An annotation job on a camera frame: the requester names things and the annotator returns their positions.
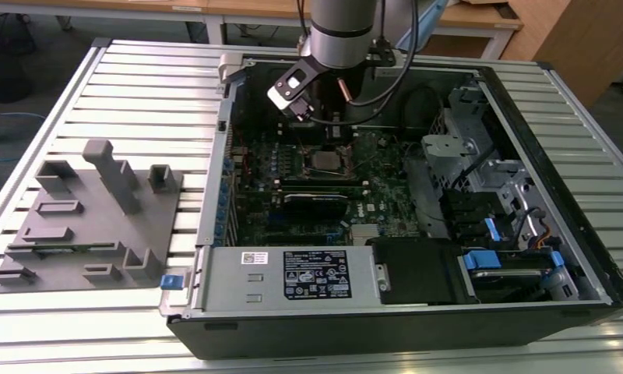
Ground metal drive cage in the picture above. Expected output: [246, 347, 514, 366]
[418, 86, 506, 196]

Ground blue disk bay tab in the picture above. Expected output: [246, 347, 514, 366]
[480, 217, 502, 243]

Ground silver chipset heatsink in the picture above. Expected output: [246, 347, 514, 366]
[350, 223, 382, 239]

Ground blue plastic clip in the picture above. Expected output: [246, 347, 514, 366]
[543, 251, 568, 291]

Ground grey parts rack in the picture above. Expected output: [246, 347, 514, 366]
[0, 139, 186, 294]

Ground silver power supply unit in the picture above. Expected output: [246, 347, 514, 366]
[184, 245, 390, 313]

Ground black round bin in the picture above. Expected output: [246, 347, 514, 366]
[0, 50, 35, 104]

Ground black RAM slot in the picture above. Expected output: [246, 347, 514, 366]
[280, 175, 370, 189]

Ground coloured power wires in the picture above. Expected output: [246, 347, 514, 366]
[530, 228, 558, 251]

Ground silver CPU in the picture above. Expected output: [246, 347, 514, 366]
[310, 150, 344, 171]

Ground green RAM stick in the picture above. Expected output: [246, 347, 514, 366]
[33, 244, 115, 254]

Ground blue floor cable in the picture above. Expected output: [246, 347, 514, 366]
[0, 111, 49, 161]

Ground green motherboard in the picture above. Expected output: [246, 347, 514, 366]
[226, 126, 432, 249]

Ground black PC case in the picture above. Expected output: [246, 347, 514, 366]
[158, 52, 623, 362]

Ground wooden cabinet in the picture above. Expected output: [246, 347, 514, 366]
[500, 0, 623, 108]

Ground metal socket cover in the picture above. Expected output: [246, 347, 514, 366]
[295, 134, 356, 153]

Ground black straight cable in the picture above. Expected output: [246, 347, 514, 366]
[448, 142, 498, 192]

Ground wooden desk grey frame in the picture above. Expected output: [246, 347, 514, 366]
[0, 0, 223, 46]

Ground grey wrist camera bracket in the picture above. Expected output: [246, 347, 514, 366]
[367, 37, 399, 69]

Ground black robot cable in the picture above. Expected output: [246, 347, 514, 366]
[308, 0, 424, 128]

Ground black mesh basket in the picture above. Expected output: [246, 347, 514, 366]
[0, 11, 38, 58]

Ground copper cable sleeve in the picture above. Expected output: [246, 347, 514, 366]
[334, 76, 352, 104]

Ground wooden desk white frame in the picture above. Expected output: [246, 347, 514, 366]
[206, 0, 526, 60]

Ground hard disk in blue carrier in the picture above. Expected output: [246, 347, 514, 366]
[459, 250, 550, 291]

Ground CPU socket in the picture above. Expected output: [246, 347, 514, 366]
[299, 146, 360, 181]

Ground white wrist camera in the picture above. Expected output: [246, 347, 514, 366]
[266, 58, 326, 122]

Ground black graphics card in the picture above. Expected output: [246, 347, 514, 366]
[280, 191, 351, 231]

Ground grey case handle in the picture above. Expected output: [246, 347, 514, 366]
[215, 53, 247, 86]

